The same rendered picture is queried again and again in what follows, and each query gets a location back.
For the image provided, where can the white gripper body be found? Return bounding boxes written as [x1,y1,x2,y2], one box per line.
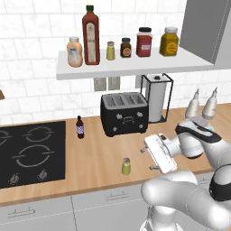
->
[143,134,179,175]

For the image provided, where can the yellow-green shaker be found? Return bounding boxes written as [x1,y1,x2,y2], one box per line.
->
[106,41,116,61]
[121,157,133,176]

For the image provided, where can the small dark condiment bottle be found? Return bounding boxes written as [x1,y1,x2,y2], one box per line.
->
[75,115,86,140]

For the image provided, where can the white cabinet shelf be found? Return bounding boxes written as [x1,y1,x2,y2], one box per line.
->
[55,46,215,81]

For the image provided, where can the pale orange sauce bottle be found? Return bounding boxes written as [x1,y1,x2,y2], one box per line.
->
[66,36,84,69]

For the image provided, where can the tall red-brown condiment bottle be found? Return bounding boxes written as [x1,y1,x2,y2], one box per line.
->
[81,5,101,66]

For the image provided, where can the grey cabinet door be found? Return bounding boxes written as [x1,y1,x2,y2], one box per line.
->
[179,0,231,70]

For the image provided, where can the black four-slot toaster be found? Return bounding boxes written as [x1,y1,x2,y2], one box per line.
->
[99,91,150,138]

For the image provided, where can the white paper towel roll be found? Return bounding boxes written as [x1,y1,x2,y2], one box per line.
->
[147,74,168,124]

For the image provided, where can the grey drawer front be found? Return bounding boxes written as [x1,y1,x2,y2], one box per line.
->
[0,195,75,231]
[194,171,218,188]
[70,182,152,231]

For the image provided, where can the small brown jar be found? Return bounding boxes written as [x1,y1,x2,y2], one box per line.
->
[119,37,133,59]

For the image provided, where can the grey hob knob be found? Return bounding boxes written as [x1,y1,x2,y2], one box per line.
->
[36,169,49,181]
[7,173,20,186]

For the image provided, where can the red jar with black lid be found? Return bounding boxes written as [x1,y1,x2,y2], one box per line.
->
[135,26,154,59]

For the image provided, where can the mustard yellow jar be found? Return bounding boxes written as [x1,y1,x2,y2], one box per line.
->
[159,26,180,58]

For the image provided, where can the black hob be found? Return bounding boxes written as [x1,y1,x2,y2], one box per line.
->
[0,120,67,190]

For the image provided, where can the silver drawer handle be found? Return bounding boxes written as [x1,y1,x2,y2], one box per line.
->
[105,191,132,202]
[197,178,212,186]
[6,208,37,219]

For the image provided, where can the black wire paper towel holder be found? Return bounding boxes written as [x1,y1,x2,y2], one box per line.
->
[140,72,175,125]

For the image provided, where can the grey wall outlet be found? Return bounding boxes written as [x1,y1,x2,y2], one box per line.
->
[107,76,122,91]
[134,74,143,89]
[93,77,107,92]

